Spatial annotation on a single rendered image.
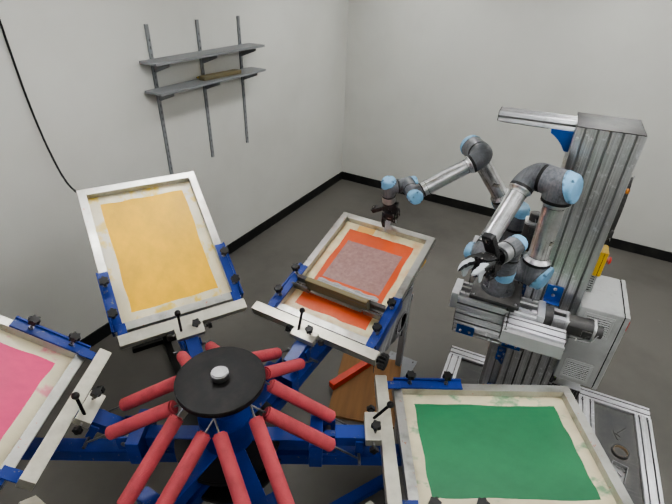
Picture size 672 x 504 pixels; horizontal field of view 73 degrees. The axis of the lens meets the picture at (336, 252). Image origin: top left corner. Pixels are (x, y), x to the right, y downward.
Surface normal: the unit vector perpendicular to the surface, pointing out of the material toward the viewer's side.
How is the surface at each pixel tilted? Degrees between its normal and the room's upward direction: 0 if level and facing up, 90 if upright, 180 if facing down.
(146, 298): 32
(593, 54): 90
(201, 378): 0
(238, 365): 0
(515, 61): 90
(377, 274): 16
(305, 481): 0
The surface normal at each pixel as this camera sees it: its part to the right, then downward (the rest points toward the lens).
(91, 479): 0.03, -0.85
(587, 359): -0.42, 0.47
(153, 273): 0.29, -0.47
